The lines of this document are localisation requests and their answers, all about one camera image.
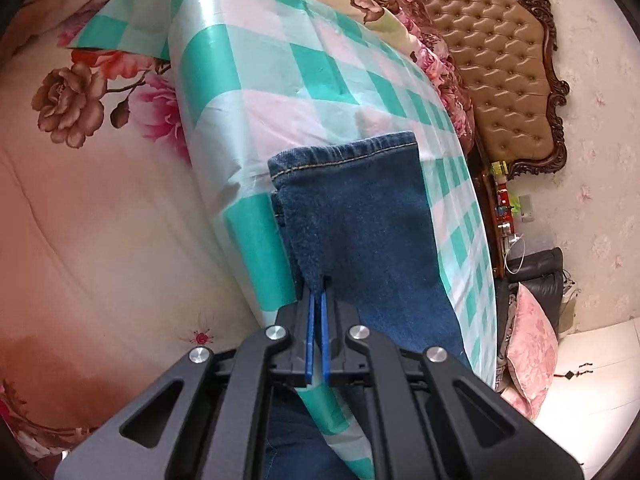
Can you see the blue denim pants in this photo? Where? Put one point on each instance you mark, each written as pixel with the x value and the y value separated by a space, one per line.
pixel 360 220

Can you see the white wall socket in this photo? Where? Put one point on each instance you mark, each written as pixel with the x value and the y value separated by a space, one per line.
pixel 527 208

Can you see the cream floral bedsheet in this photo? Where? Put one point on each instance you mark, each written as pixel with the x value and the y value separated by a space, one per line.
pixel 100 240

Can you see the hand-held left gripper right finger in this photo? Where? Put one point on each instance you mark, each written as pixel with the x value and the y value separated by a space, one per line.
pixel 325 340

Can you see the yellow green small box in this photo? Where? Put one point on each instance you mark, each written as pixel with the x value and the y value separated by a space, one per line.
pixel 497 169

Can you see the red small box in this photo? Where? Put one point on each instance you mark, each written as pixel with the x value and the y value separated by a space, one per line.
pixel 504 205

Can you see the large pink pillow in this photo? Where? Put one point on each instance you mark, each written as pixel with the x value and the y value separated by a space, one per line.
pixel 532 350

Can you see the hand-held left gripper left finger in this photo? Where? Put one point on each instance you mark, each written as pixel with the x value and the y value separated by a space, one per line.
pixel 310 340

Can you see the red tassel ornament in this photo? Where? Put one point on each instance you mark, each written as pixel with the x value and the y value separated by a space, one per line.
pixel 572 372

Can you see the black leather armchair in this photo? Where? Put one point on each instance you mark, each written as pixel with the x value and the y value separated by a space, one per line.
pixel 540 267

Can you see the brown tufted leather headboard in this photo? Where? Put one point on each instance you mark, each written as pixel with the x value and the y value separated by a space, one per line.
pixel 500 50

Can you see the teal white checkered tablecloth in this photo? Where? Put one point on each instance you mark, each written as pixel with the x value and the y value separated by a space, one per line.
pixel 280 60

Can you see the dark wooden nightstand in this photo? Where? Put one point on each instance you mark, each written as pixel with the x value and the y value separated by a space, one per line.
pixel 492 240

